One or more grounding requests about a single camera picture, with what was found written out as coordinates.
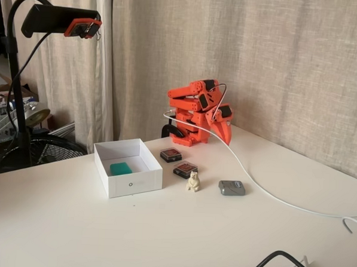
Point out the black table clamp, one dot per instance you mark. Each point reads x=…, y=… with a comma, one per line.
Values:
x=170, y=128

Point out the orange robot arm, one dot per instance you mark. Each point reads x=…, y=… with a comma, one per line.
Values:
x=187, y=105

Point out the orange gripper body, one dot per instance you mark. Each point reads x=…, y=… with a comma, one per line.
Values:
x=218, y=121

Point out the black camera holder bar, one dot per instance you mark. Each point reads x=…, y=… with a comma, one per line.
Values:
x=53, y=17

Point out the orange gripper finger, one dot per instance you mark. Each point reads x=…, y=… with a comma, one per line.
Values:
x=229, y=133
x=220, y=129

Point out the brown cardboard box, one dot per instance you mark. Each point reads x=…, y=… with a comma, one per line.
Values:
x=1, y=92

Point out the white cardboard bin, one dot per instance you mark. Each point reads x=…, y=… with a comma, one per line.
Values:
x=134, y=185

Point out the gray rounded box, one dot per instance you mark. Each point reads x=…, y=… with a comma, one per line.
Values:
x=232, y=188

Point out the black floor fan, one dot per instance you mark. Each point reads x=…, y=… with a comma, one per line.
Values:
x=54, y=151

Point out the black square case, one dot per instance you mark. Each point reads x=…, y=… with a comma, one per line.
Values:
x=170, y=155
x=185, y=169

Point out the orange black overhead camera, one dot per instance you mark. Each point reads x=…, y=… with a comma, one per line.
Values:
x=82, y=29

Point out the green rounded box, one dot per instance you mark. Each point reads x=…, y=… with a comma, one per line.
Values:
x=120, y=169

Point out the black gooseneck stand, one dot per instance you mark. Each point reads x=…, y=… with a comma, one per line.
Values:
x=21, y=107

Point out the wide beige curtain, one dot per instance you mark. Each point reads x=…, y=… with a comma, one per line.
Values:
x=260, y=54

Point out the cream bear figurine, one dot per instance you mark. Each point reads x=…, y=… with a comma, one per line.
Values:
x=193, y=182

